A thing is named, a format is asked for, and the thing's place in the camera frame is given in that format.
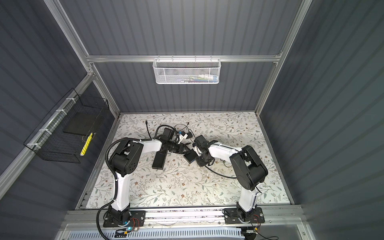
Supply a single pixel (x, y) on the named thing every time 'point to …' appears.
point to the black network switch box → (190, 156)
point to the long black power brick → (159, 159)
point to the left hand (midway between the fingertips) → (190, 151)
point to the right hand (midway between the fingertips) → (203, 162)
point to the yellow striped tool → (86, 145)
